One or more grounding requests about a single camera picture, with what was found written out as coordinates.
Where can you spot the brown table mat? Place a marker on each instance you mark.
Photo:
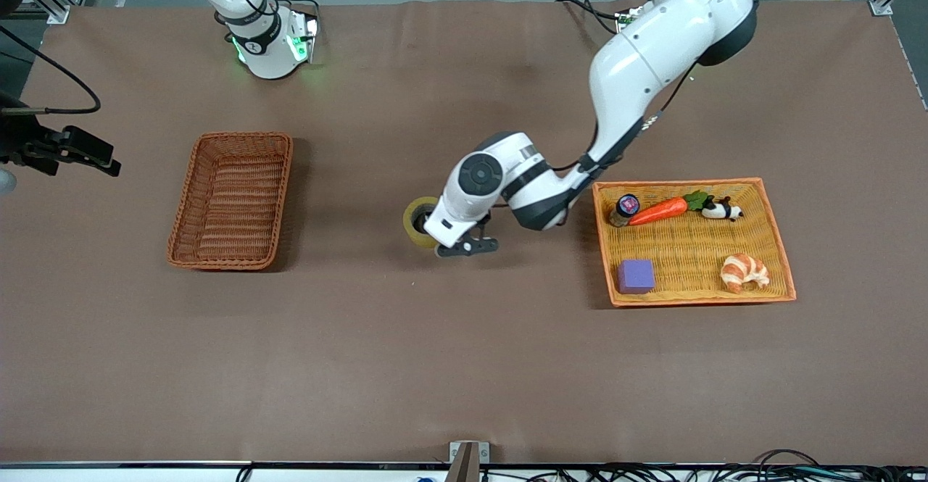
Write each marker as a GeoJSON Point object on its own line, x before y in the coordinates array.
{"type": "Point", "coordinates": [435, 366]}

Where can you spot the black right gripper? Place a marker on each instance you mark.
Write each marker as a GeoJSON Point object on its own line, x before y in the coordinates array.
{"type": "Point", "coordinates": [24, 141]}

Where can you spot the metal table edge bracket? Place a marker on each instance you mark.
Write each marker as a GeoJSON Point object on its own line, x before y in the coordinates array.
{"type": "Point", "coordinates": [467, 464]}

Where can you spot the brown wicker basket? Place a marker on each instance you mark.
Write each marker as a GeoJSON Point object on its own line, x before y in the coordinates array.
{"type": "Point", "coordinates": [232, 203]}

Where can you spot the purple foam cube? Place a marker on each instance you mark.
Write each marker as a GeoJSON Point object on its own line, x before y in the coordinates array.
{"type": "Point", "coordinates": [636, 277]}

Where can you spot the white table edge rail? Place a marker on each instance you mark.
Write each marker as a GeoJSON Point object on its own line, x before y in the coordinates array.
{"type": "Point", "coordinates": [145, 473]}

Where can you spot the orange toy carrot green leaves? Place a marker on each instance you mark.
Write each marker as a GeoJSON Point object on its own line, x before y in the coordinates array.
{"type": "Point", "coordinates": [660, 212]}

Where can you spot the toy panda figure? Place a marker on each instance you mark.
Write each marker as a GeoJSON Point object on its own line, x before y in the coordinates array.
{"type": "Point", "coordinates": [720, 211]}

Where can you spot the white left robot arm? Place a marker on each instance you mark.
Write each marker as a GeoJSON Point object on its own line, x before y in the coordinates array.
{"type": "Point", "coordinates": [652, 54]}

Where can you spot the yellow wicker basket orange rim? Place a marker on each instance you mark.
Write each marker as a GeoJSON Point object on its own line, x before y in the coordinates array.
{"type": "Point", "coordinates": [689, 250]}

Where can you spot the small bottle blue pink cap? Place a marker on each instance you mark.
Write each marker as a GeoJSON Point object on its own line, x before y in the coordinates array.
{"type": "Point", "coordinates": [625, 206]}

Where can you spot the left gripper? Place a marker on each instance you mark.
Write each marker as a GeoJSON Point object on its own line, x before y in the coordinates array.
{"type": "Point", "coordinates": [425, 214]}

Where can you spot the toy croissant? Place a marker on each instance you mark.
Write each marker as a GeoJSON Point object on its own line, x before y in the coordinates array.
{"type": "Point", "coordinates": [743, 272]}

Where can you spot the yellow clear tape roll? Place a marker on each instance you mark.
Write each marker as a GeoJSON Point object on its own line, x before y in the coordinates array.
{"type": "Point", "coordinates": [410, 233]}

